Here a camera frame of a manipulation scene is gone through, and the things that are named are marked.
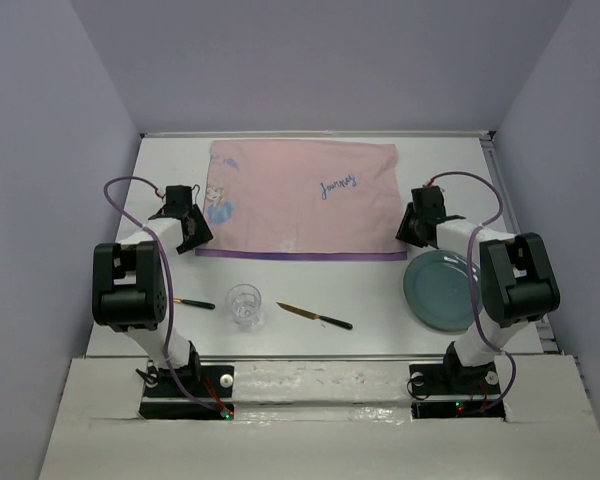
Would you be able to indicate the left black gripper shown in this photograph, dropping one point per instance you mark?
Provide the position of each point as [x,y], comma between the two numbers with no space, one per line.
[203,234]

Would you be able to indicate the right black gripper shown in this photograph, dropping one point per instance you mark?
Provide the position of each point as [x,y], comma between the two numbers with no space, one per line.
[404,233]

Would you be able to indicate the pink cloth placemat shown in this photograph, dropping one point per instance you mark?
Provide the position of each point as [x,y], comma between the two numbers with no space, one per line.
[309,200]

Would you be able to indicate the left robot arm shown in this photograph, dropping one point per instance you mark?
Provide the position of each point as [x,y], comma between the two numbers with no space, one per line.
[132,282]

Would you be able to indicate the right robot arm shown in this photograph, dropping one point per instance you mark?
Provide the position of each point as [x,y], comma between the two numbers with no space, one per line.
[498,282]

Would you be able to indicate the teal ceramic plate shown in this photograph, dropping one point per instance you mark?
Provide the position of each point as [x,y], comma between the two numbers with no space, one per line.
[436,288]

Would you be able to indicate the clear drinking glass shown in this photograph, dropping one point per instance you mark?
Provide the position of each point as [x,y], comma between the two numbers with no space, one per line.
[244,305]

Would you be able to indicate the gold fork black handle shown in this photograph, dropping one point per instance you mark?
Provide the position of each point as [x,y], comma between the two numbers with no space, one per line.
[195,303]

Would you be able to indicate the gold knife black handle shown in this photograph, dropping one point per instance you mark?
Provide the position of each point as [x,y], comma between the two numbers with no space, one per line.
[314,316]

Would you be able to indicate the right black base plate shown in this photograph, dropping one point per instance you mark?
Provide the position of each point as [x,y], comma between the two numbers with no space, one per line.
[437,394]

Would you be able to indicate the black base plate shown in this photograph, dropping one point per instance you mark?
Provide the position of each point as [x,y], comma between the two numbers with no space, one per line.
[208,398]
[437,394]

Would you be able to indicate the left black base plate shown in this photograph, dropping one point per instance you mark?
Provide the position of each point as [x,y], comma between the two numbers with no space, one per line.
[208,398]

